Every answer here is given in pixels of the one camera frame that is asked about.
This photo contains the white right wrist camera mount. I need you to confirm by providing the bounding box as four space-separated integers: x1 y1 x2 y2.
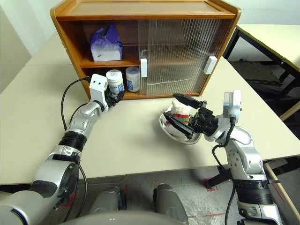
222 90 242 123

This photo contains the white bowl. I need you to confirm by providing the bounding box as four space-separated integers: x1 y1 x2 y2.
159 105 202 144

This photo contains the white jar with blue label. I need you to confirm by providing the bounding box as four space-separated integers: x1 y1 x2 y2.
105 69 124 95
125 67 141 93

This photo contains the light wooden bar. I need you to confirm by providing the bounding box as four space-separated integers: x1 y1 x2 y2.
263 162 300 220

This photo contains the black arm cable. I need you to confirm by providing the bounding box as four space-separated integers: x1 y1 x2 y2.
211 116 237 225
52 76 92 222

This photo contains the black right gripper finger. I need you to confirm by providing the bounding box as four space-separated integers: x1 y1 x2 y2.
172 93 203 110
163 112 195 139

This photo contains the white knitted toy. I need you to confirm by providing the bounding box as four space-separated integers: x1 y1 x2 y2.
165 100 192 137

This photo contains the brown wooden cabinet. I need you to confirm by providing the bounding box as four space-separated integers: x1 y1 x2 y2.
50 0 242 100

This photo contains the beige table with black frame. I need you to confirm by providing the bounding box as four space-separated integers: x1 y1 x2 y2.
222 23 300 121

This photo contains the ribbed clear sliding door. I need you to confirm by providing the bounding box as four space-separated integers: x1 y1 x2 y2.
138 19 221 96
146 19 222 96

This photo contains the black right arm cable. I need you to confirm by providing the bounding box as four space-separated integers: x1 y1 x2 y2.
211 116 237 225

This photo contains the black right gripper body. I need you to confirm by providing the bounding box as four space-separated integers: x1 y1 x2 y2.
189 100 220 136

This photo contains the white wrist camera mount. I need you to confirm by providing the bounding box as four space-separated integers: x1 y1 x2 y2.
222 90 242 123
89 74 109 111

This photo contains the black table leg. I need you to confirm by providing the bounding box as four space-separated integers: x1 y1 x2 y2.
207 165 233 189

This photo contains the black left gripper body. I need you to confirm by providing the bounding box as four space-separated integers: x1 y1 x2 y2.
104 90 121 108

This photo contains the purple tissue pack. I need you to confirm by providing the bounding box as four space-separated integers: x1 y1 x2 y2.
90 23 124 62

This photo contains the white door handle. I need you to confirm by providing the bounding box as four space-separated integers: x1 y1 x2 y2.
140 58 148 78
204 56 217 75

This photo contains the grey rounded robot leg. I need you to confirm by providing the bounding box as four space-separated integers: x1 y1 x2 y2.
153 183 189 225
89 186 128 214

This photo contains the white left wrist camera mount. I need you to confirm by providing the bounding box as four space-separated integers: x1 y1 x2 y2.
89 74 109 111

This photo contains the grey robot torso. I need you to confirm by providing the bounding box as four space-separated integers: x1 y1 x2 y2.
0 190 165 225

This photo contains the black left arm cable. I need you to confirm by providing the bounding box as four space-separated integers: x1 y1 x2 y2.
52 76 92 222

